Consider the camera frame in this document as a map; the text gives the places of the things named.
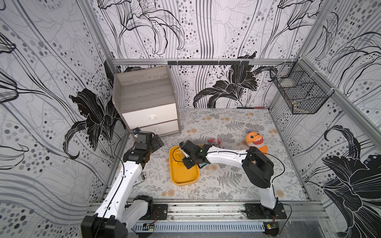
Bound yellow plastic storage tray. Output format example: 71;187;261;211
169;146;200;186

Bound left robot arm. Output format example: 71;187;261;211
80;131;164;238

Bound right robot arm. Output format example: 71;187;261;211
179;140;277;210

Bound red clothespin far pair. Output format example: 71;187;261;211
208;138;222;145

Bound newspaper print pouch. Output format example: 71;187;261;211
135;172;146;184

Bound grey wooden drawer cabinet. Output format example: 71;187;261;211
112;66;181;136

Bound orange shark plush toy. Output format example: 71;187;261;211
246;132;268;154

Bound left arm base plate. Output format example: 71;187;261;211
146;204;168;222

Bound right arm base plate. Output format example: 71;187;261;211
244;203;287;220

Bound white slotted cable duct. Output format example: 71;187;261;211
133;222;265;233

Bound black bar on rail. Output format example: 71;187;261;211
167;60;249;65

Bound black wire wall basket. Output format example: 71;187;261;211
269;59;334;115

